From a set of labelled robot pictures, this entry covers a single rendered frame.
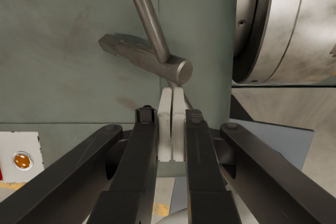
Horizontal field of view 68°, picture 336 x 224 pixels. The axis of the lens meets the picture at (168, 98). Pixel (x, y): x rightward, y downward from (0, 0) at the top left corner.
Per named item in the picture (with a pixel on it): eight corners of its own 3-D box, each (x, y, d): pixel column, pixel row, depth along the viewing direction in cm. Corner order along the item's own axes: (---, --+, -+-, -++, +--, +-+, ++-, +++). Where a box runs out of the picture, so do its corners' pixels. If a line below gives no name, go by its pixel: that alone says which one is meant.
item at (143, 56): (92, 40, 26) (174, 72, 19) (107, 27, 27) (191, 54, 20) (102, 56, 28) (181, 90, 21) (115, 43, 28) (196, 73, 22)
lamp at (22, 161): (19, 165, 34) (15, 168, 33) (16, 151, 33) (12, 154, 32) (34, 165, 34) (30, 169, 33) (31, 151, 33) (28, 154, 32)
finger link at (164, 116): (170, 162, 15) (158, 162, 15) (172, 120, 22) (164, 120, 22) (169, 115, 14) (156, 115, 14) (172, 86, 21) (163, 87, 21)
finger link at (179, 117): (172, 115, 14) (185, 115, 14) (174, 86, 21) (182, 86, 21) (173, 162, 15) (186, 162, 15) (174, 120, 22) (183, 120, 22)
